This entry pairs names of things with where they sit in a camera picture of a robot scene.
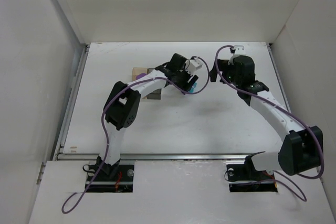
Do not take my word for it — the round teal printed lego tile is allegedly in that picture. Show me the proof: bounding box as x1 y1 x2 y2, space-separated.
189 82 197 93

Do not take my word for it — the small purple lego brick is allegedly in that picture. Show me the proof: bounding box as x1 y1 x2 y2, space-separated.
135 73 146 80

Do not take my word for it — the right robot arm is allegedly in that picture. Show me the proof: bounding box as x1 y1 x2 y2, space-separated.
211 55 323 176

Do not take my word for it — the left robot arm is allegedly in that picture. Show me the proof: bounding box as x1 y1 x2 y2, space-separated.
97 54 203 180

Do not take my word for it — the smoky grey transparent container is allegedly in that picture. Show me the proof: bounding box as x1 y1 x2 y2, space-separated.
146 68 163 101

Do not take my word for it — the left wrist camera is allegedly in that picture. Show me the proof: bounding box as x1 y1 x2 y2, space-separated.
185 57 203 74

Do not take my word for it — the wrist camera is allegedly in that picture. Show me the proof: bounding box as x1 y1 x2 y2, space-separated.
228 45 246 65
185 57 203 74

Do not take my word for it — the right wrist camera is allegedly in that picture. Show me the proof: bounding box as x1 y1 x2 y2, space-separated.
228 45 246 65

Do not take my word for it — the aluminium table edge rail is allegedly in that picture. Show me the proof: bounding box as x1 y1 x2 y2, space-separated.
267 42 307 154

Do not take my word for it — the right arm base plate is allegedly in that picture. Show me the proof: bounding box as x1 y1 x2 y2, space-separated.
224 163 278 193

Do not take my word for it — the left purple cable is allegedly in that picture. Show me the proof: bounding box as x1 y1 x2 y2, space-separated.
61 56 210 214

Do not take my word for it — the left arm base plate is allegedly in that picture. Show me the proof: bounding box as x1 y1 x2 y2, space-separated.
86 164 134 193

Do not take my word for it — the left aluminium rail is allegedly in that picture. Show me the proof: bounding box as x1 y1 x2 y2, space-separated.
36 44 90 185

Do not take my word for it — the front aluminium rail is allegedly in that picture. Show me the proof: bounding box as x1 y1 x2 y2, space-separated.
51 153 252 161

